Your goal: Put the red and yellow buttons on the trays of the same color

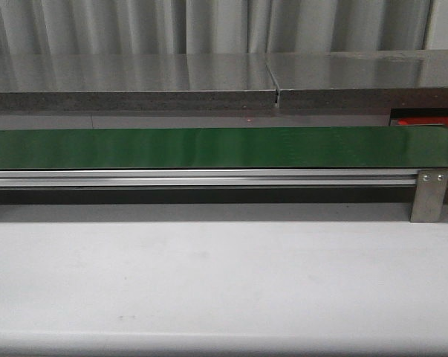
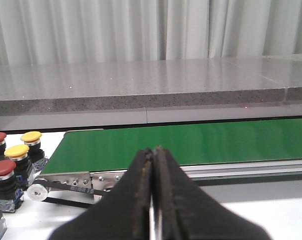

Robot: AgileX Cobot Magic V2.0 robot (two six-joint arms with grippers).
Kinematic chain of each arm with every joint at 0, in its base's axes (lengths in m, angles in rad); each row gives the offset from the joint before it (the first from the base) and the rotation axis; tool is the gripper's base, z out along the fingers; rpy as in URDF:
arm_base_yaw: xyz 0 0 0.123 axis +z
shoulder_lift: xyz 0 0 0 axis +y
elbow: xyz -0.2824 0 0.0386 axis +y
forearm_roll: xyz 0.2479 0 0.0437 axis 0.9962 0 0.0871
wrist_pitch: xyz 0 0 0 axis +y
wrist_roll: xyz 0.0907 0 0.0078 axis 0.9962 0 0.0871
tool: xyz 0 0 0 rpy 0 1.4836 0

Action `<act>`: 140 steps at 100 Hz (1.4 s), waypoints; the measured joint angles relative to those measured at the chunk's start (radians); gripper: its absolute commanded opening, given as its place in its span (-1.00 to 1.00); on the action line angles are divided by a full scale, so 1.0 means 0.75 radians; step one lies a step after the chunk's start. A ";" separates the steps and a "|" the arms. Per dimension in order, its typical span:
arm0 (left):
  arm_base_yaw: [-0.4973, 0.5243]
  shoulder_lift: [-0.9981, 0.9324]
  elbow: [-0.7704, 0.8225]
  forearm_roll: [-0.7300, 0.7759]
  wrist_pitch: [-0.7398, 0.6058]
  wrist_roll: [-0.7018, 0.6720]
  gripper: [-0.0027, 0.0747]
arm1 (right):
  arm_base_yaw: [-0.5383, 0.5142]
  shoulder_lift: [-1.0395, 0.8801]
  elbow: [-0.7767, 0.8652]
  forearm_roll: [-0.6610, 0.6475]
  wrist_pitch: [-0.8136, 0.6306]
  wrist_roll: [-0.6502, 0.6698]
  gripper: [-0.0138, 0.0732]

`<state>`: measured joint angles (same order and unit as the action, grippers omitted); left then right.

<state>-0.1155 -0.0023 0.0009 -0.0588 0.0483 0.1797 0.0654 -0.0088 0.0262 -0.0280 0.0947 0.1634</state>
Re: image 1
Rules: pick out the left grey stone countertop slab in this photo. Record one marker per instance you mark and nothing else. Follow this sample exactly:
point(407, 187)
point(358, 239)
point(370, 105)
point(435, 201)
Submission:
point(134, 83)

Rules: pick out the grey stone countertop slab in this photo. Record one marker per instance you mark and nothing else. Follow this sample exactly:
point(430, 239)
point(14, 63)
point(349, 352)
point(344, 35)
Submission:
point(134, 83)
point(361, 80)

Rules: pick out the right grey stone countertop slab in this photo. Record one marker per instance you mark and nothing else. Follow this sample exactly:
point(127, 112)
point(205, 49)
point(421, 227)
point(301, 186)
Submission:
point(361, 80)

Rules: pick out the green conveyor belt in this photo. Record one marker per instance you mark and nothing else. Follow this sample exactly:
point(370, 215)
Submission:
point(266, 147)

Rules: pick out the red bin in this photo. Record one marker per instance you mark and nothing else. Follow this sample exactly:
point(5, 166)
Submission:
point(420, 121)

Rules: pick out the grey pleated curtain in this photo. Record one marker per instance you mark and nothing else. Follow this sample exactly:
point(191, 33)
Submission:
point(204, 27)

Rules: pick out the steel conveyor support bracket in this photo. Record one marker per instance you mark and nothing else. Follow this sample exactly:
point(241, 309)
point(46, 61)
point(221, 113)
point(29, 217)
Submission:
point(430, 191)

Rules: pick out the aluminium conveyor side rail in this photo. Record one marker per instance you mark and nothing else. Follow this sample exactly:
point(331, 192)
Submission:
point(238, 178)

